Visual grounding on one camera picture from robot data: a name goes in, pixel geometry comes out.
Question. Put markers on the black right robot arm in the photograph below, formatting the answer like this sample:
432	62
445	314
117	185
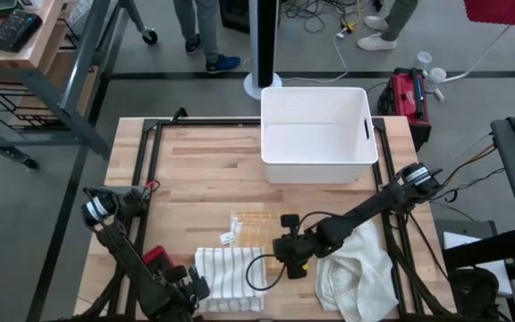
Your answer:
365	208

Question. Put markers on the green tray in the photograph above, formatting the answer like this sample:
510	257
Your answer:
2	5

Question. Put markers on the plain white towel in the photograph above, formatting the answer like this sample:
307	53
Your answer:
360	286

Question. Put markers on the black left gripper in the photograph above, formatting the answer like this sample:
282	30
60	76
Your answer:
177	302

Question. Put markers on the wooden side table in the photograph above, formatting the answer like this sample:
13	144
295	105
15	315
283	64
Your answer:
11	60

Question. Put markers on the black clamp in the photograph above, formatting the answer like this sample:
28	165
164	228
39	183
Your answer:
179	114

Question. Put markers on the red tool bag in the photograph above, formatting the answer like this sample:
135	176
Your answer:
402	98

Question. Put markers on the white paper sheet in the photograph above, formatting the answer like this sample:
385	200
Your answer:
458	239

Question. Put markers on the white towel with pink stripes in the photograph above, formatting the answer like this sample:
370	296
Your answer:
226	282

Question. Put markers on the red acoustic panel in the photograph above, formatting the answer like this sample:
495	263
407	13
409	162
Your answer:
503	11

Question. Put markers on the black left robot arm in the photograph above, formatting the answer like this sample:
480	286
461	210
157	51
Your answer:
119	250

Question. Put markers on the black keypad device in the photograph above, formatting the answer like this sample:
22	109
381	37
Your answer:
14	31

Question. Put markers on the person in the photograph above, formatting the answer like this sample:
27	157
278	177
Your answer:
204	27
396	18

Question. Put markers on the black metal table frame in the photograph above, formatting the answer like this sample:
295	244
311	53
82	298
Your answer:
148	147

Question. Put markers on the yellow checked towel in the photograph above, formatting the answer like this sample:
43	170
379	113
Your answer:
257	228

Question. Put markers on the black floor box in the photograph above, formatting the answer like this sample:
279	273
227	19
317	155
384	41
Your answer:
235	15

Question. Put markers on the white perforated plastic basket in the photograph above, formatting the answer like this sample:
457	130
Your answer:
315	129

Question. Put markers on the white pole with round base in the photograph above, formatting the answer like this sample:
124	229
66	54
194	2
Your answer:
254	44

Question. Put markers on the small white tag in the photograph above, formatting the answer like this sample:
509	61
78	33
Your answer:
227	238

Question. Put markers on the red square box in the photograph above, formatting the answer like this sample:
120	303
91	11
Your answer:
154	256

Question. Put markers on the black caster wheel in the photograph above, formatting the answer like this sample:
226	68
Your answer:
150	36

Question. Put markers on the black backpack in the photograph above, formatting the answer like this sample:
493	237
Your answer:
474	290

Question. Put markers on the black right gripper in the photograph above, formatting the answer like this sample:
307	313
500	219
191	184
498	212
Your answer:
295	250

